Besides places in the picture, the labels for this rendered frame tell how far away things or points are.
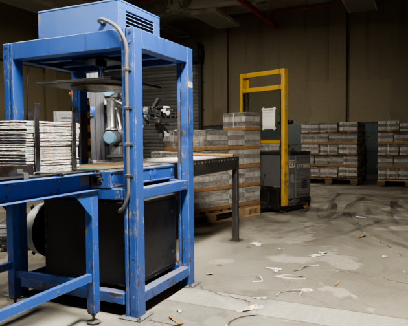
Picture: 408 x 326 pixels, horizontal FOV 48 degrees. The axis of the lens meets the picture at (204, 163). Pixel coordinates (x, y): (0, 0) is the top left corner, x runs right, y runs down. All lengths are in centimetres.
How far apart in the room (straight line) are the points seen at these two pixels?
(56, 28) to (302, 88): 915
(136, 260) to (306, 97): 943
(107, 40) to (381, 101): 925
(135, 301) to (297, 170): 403
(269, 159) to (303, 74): 565
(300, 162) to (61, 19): 412
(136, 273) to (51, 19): 159
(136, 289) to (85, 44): 136
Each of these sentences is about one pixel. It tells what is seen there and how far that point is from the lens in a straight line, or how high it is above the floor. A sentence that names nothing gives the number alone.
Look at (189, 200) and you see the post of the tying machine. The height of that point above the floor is 56.
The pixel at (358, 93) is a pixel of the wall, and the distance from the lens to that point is 1135.
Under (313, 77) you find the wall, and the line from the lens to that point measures 1157.
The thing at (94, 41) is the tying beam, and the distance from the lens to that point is 263.
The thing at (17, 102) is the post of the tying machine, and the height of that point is 120.
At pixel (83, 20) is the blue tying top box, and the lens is 285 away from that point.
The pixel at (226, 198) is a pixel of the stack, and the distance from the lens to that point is 539.
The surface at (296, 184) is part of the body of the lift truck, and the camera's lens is 621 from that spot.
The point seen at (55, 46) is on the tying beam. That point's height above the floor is 150.
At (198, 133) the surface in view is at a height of 102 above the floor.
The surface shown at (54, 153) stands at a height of 90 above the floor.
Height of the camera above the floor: 96
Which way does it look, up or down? 3 degrees down
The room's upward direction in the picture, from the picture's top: straight up
